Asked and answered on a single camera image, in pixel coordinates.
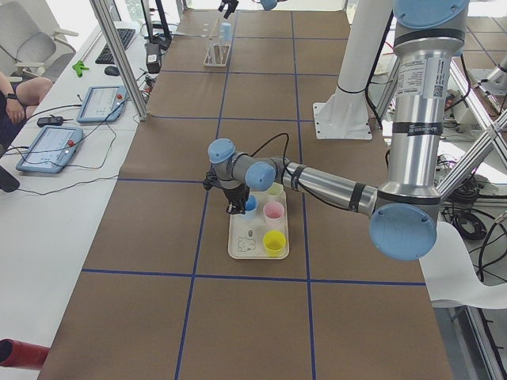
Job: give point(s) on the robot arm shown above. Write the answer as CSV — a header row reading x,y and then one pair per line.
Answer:
x,y
403,210
267,5

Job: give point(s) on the aluminium frame post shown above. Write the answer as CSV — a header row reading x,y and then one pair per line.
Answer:
x,y
108,28

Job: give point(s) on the white wire cup rack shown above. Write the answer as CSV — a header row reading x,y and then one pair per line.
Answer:
x,y
217,53

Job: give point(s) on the yellow plastic cup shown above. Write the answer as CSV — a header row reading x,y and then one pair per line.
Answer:
x,y
274,243

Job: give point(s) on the seated person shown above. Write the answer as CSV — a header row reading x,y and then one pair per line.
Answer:
x,y
18,103

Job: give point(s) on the near blue teach pendant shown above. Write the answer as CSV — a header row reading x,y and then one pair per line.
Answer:
x,y
51,150

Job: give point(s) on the black handheld controller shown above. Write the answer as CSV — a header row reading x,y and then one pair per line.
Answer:
x,y
50,121

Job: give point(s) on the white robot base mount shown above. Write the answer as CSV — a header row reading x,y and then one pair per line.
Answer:
x,y
345,114

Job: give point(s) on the white plastic chair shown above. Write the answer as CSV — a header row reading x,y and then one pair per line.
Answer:
x,y
450,276

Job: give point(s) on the green plastic clamp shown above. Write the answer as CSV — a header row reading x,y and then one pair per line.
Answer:
x,y
79,68

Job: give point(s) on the black power adapter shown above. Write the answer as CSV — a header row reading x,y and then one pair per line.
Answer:
x,y
153,58

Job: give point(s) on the red cylinder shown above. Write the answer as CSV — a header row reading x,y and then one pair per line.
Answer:
x,y
22,355

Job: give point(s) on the far blue teach pendant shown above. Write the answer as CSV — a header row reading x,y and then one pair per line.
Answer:
x,y
102,103

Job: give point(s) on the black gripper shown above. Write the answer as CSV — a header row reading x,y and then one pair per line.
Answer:
x,y
233,195

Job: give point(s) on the blue teach pendant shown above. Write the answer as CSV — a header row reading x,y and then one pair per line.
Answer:
x,y
51,150
102,103

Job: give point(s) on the pale green plastic cup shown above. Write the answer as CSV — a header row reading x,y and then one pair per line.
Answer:
x,y
274,191

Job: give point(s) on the pink plastic cup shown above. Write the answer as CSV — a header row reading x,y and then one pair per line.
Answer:
x,y
273,212

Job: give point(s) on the white office chair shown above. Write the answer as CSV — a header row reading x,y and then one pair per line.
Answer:
x,y
35,53

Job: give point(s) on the black computer mouse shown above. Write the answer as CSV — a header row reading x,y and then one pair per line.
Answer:
x,y
111,71

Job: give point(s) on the cream plastic tray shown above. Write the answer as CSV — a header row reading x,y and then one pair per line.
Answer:
x,y
246,236

